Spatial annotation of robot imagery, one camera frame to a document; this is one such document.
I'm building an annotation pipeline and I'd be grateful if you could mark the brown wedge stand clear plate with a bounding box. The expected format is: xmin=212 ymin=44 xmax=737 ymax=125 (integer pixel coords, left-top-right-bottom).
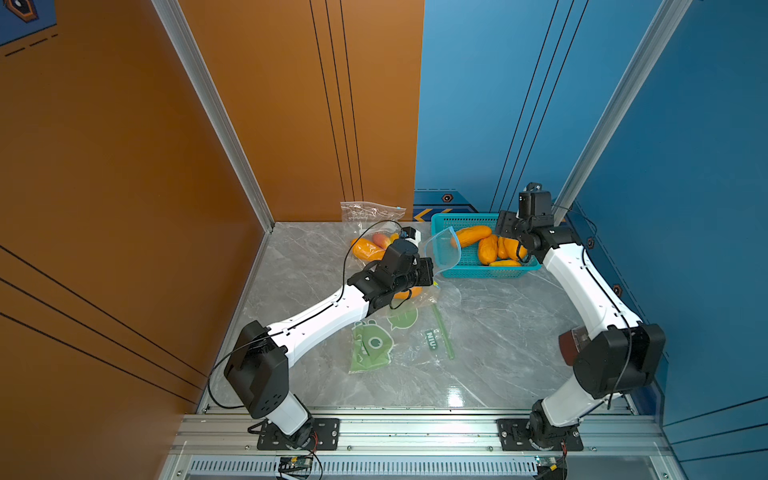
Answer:
xmin=558 ymin=326 xmax=590 ymax=366

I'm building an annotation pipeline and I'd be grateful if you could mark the red pink mango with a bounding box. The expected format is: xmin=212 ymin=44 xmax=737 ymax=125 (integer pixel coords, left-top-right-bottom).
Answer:
xmin=372 ymin=232 xmax=392 ymax=250

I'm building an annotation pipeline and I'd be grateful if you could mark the aluminium corner post left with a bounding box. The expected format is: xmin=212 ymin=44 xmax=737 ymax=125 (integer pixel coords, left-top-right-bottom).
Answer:
xmin=151 ymin=0 xmax=275 ymax=234

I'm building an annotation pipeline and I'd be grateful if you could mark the teal plastic basket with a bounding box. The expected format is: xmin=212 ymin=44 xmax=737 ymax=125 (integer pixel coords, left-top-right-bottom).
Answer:
xmin=431 ymin=213 xmax=541 ymax=279

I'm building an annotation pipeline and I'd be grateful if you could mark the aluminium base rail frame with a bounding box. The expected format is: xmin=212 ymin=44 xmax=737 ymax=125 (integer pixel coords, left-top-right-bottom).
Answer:
xmin=159 ymin=409 xmax=686 ymax=479

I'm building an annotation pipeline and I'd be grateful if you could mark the right circuit board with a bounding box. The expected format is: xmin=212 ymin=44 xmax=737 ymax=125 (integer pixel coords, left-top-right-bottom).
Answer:
xmin=533 ymin=457 xmax=568 ymax=480

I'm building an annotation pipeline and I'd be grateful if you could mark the clear zip-top bag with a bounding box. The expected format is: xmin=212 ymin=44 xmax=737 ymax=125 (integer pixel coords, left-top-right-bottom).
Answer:
xmin=340 ymin=201 xmax=406 ymax=249

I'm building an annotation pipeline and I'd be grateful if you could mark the clear labelled zip bag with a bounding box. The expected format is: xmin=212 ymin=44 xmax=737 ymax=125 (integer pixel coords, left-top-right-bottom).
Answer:
xmin=382 ymin=281 xmax=475 ymax=371

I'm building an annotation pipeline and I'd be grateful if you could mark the green circuit board left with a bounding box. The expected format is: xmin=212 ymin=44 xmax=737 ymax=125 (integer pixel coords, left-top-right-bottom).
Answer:
xmin=276 ymin=456 xmax=314 ymax=479

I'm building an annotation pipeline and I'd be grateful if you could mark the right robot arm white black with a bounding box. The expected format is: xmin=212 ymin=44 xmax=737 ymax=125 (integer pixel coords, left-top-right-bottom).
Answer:
xmin=495 ymin=183 xmax=666 ymax=450

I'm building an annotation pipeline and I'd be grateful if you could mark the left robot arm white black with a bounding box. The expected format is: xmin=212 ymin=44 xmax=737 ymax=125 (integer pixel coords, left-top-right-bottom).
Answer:
xmin=220 ymin=239 xmax=436 ymax=445

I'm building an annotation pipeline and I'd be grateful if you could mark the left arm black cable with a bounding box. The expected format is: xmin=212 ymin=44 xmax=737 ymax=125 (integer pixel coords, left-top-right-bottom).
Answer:
xmin=206 ymin=219 xmax=404 ymax=412

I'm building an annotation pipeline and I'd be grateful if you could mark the aluminium corner post right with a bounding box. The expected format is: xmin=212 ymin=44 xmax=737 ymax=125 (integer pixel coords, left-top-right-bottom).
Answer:
xmin=553 ymin=0 xmax=692 ymax=225

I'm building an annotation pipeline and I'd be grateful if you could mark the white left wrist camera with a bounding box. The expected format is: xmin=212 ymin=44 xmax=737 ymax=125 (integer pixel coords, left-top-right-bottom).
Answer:
xmin=399 ymin=227 xmax=422 ymax=246

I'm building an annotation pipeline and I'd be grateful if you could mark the small yellow mango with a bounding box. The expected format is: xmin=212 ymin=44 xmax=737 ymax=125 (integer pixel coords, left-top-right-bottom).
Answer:
xmin=489 ymin=259 xmax=522 ymax=268

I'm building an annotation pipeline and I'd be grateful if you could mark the blue zipper clear bag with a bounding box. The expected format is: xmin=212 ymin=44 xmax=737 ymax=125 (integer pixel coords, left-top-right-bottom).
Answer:
xmin=393 ymin=227 xmax=462 ymax=310

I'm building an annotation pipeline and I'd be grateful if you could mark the orange mango top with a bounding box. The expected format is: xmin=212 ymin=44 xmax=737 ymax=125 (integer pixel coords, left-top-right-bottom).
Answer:
xmin=456 ymin=225 xmax=493 ymax=248

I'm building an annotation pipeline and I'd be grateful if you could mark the aluminium corner post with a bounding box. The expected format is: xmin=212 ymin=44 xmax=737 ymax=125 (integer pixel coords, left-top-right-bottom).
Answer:
xmin=553 ymin=0 xmax=692 ymax=225
xmin=151 ymin=0 xmax=275 ymax=234

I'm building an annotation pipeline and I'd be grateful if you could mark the green printed zip bag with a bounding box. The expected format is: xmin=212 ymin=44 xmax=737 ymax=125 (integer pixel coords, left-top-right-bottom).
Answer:
xmin=349 ymin=320 xmax=395 ymax=374

